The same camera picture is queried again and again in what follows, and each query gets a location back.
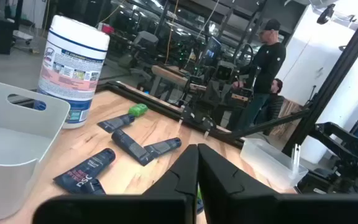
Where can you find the black background machine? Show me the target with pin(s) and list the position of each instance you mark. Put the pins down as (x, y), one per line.
(340, 155)

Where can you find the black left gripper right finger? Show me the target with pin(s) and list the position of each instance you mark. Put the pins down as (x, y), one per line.
(228, 186)

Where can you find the black background monitor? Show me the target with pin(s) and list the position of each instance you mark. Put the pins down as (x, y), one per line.
(211, 51)

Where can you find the black metal table frame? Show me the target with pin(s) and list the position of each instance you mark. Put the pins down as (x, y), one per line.
(154, 99)

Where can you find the black mounted camera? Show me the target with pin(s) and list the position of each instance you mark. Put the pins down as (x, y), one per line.
(325, 14)

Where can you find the white disinfecting wipes canister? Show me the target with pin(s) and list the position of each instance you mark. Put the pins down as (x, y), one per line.
(73, 62)

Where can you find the green travel bottle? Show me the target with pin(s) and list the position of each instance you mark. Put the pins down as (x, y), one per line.
(138, 109)

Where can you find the wooden background table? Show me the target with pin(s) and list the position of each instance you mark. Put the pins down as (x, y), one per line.
(166, 73)

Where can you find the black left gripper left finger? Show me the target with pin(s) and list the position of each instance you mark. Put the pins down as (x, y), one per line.
(172, 186)

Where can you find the grey plastic bin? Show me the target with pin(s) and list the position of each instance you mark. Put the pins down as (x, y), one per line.
(11, 149)

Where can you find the person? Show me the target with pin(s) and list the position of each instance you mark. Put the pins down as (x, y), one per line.
(269, 62)
(275, 102)

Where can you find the clear plastic container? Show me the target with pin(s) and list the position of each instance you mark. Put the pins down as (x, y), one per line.
(269, 161)

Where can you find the dark blue toiletry tube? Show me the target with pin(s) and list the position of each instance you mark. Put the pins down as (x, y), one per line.
(85, 171)
(163, 146)
(117, 122)
(132, 149)
(93, 187)

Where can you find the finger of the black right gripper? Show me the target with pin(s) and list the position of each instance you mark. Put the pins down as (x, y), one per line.
(206, 122)
(189, 113)

